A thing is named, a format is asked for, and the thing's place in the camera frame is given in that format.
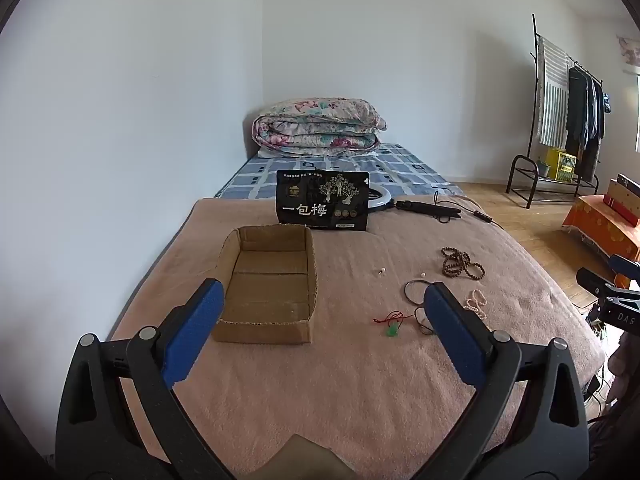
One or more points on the striped hanging cloth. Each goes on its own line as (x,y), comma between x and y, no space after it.
(552,95)

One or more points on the silver bangle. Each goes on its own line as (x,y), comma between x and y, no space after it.
(406,291)

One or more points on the wall poster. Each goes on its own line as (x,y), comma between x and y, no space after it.
(631,50)

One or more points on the dark hanging clothes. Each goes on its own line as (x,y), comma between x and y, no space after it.
(582,110)

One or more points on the cardboard box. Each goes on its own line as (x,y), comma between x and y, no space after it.
(265,332)

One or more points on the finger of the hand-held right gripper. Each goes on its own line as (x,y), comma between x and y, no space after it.
(595,282)
(625,265)

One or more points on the black snack bag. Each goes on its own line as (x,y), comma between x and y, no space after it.
(320,210)

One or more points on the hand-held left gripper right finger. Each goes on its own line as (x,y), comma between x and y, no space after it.
(452,335)

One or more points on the yellow crate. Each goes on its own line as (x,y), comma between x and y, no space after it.
(562,165)

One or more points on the black folded tripod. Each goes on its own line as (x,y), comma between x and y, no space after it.
(425,208)

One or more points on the orange cloth covered table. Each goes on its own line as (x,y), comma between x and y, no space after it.
(595,225)

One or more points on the folded floral quilt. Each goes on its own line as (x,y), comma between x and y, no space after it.
(315,130)

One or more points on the blue checked bedsheet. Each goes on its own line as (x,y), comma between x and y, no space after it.
(400,170)

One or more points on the person's pink clothing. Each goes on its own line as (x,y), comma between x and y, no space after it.
(625,365)

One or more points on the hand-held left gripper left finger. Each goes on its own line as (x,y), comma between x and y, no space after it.
(192,330)

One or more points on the black metal clothes rack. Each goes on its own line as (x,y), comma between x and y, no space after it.
(535,110)

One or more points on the red and brown box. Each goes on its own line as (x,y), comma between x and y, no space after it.
(622,200)

